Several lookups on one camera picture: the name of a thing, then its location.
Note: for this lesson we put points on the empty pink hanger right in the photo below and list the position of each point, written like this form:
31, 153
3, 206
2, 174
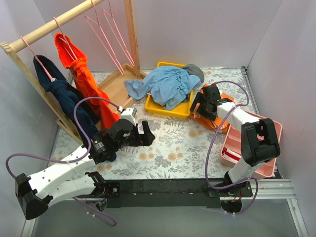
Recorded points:
116, 32

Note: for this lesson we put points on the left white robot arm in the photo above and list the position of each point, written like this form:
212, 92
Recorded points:
39, 191

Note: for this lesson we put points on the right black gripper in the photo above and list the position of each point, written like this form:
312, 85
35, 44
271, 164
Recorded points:
205, 105

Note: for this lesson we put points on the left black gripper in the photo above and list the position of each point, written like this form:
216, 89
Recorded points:
138, 138

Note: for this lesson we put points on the pink hanger with navy garment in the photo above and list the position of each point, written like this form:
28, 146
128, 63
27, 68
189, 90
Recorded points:
52, 79

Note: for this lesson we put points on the red cloth front compartment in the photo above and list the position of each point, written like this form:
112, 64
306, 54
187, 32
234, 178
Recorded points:
229, 154

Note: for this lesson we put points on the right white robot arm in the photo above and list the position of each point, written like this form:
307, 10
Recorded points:
223, 111

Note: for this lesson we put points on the wooden clothes rack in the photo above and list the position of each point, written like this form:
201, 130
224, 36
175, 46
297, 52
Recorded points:
113, 85

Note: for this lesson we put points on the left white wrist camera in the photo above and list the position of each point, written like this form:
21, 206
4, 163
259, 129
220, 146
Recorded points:
129, 114

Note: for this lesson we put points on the yellow plastic tray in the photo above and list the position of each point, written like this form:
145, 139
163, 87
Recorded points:
180, 111

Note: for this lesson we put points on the empty pink hanger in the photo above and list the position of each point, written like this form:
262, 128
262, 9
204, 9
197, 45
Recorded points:
116, 32
104, 39

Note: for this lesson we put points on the floral patterned table mat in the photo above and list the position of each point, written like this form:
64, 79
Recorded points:
180, 147

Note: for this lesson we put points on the light blue shorts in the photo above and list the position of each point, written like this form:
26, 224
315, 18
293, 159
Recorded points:
168, 85

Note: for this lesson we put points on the pink hanger with orange garment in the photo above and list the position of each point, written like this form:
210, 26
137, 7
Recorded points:
64, 39

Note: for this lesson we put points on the orange tie-dye shorts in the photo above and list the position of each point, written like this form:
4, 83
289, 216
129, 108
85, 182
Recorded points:
211, 125

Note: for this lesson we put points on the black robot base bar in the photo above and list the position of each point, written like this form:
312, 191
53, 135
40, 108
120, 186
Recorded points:
169, 193

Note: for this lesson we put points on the bright orange garment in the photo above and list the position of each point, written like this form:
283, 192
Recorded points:
85, 82

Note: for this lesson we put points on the empty pink hanger left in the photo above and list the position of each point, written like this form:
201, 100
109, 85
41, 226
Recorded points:
104, 39

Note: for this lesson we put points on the navy blue garment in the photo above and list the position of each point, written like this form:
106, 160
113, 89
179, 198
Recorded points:
66, 95

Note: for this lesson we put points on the grey shorts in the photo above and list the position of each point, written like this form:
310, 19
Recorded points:
192, 69

